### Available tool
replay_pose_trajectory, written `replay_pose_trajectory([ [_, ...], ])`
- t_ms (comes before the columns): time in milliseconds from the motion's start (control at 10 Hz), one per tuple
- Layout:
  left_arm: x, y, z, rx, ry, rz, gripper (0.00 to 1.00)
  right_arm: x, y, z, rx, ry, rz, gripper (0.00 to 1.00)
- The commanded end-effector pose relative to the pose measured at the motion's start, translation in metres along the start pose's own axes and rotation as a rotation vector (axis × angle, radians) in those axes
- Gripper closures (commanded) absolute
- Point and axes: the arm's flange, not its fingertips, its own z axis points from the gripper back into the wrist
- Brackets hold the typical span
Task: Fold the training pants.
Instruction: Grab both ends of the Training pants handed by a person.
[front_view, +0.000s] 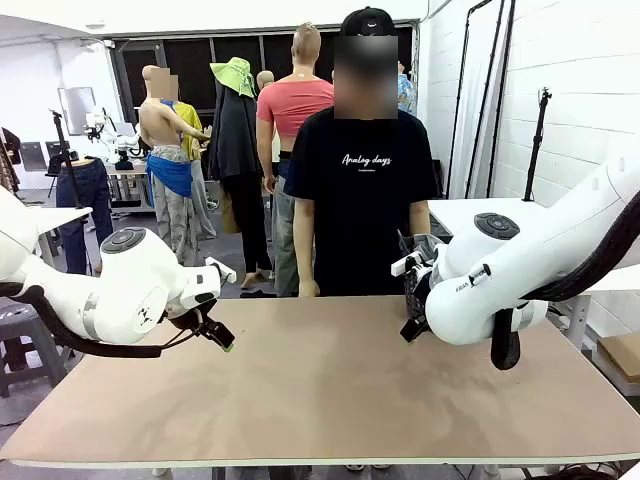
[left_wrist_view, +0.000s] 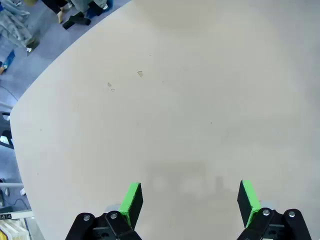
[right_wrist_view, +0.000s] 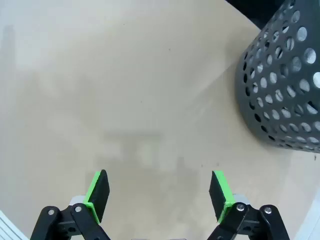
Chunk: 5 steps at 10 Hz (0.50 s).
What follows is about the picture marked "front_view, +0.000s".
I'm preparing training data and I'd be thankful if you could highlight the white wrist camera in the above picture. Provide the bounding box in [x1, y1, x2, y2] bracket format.
[204, 256, 238, 285]
[390, 252, 424, 277]

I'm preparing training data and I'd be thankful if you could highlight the blue cloth wrap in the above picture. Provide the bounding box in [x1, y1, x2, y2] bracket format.
[145, 151, 194, 209]

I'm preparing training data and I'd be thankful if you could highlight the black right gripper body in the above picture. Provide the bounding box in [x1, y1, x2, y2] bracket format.
[403, 262, 438, 325]

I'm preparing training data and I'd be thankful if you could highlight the green bucket hat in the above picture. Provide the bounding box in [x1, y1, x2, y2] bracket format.
[209, 56, 258, 100]

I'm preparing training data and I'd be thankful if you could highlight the black tripod with camera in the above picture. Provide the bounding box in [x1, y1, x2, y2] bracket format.
[46, 108, 84, 211]

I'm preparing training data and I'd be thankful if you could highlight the black backdrop stand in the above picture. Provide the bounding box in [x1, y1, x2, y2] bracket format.
[449, 0, 518, 200]

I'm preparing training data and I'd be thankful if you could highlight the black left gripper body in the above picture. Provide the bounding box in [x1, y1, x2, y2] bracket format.
[167, 302, 215, 336]

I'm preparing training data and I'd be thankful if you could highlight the black baseball cap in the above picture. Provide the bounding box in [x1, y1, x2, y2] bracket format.
[341, 6, 396, 38]

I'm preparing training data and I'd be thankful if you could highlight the mannequin in black coat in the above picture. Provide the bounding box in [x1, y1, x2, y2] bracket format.
[207, 82, 274, 290]

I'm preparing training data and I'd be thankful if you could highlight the person's right forearm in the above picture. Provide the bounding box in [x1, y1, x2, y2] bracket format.
[293, 229, 317, 284]

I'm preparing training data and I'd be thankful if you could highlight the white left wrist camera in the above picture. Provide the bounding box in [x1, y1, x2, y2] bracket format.
[204, 256, 238, 285]

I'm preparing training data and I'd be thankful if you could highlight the bare tan mannequin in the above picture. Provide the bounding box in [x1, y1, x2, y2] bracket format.
[138, 64, 197, 267]

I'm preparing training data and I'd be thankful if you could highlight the blue patterned shirt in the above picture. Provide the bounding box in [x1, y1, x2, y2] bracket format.
[398, 59, 419, 119]

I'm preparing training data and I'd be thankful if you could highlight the brown cardboard box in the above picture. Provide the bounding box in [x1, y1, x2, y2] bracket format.
[594, 331, 640, 387]

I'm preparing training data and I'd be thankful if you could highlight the small white table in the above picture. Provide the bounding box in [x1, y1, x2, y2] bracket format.
[36, 205, 94, 271]

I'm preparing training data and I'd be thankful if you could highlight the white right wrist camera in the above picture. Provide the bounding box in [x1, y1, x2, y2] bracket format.
[390, 252, 424, 277]

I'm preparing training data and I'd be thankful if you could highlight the person in black T-shirt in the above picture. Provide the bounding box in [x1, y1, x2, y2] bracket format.
[283, 6, 441, 299]

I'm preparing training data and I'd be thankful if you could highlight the mannequin in yellow shirt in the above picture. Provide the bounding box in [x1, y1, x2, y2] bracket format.
[172, 99, 219, 241]

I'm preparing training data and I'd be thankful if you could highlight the grey plastic stool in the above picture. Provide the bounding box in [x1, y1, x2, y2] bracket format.
[0, 296, 69, 399]

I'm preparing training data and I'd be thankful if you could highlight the small bald mannequin head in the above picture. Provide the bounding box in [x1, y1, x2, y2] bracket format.
[256, 69, 277, 99]

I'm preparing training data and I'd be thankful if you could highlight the grey whiteboard panel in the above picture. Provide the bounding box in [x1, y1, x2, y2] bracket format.
[56, 85, 98, 137]

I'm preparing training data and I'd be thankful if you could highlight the mannequin in red top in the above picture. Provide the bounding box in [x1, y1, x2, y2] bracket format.
[255, 21, 336, 299]

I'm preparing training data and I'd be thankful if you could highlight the mannequin torso in jeans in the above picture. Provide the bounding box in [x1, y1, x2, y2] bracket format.
[55, 155, 114, 276]

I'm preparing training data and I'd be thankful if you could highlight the black tripod on table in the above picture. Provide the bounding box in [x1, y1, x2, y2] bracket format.
[521, 86, 554, 203]

